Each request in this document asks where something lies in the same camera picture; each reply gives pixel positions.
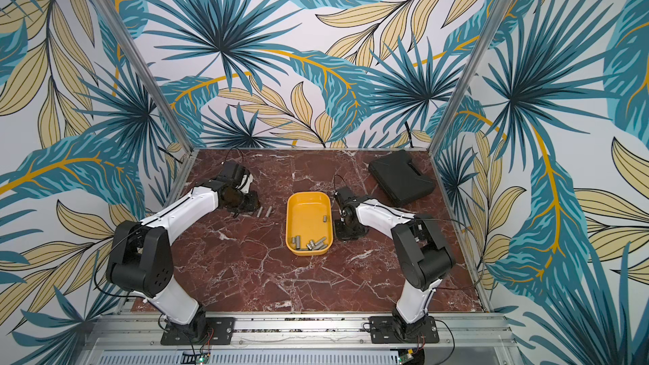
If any yellow plastic storage tray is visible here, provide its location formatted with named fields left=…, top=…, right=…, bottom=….
left=285, top=192, right=334, bottom=257

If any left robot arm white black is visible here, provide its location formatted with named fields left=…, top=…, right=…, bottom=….
left=106, top=161, right=260, bottom=334

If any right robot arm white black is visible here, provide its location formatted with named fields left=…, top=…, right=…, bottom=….
left=334, top=187, right=456, bottom=333

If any silver socket pile in tray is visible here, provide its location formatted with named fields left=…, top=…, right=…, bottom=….
left=289, top=236, right=328, bottom=251

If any black tool case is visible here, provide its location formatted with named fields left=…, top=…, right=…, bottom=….
left=368, top=150, right=435, bottom=207

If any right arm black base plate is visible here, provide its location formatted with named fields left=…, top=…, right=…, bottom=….
left=368, top=315, right=439, bottom=345

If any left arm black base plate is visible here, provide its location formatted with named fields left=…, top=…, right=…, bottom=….
left=161, top=317, right=235, bottom=347

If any aluminium front rail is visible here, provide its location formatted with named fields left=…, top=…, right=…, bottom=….
left=76, top=313, right=524, bottom=364

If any aluminium frame post left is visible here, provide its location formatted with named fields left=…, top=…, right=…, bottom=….
left=91, top=0, right=194, bottom=154

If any aluminium frame post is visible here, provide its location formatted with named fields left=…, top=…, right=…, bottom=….
left=91, top=0, right=194, bottom=154
left=429, top=0, right=512, bottom=158

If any aluminium frame post right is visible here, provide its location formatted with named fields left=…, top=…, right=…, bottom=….
left=429, top=0, right=512, bottom=158

